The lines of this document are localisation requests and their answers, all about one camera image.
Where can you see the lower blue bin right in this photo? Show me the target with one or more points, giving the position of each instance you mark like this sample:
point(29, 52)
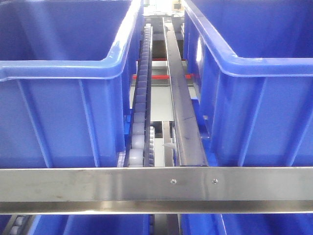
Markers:
point(247, 224)

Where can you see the big blue bin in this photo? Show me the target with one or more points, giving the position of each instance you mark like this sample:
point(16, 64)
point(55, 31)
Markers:
point(252, 65)
point(66, 67)

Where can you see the steel divider rail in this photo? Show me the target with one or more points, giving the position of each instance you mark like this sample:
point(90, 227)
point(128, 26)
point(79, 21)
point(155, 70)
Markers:
point(190, 151)

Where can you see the steel front shelf rail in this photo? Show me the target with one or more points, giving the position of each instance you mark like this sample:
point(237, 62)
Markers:
point(157, 190)

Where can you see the big blue bin left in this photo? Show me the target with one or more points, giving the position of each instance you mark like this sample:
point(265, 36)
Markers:
point(66, 67)

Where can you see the roller conveyor track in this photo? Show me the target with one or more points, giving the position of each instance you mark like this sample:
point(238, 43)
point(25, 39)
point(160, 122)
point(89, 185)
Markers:
point(138, 153)

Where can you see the big blue bin right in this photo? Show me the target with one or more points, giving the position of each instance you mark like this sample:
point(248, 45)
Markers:
point(252, 65)

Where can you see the lower blue bin left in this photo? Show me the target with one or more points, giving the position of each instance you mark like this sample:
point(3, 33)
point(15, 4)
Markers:
point(127, 224)

